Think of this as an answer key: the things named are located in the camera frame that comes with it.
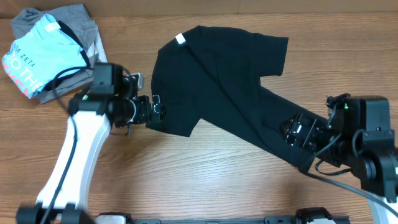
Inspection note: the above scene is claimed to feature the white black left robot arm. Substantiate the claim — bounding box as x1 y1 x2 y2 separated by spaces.
16 63 165 223

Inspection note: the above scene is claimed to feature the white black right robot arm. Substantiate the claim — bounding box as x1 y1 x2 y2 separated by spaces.
280 93 397 223

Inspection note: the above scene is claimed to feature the grey folded garment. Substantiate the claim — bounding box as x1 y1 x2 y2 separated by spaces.
11 4 107 96

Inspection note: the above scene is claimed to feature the light blue folded t-shirt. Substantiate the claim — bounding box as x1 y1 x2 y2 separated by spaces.
2 14 89 98

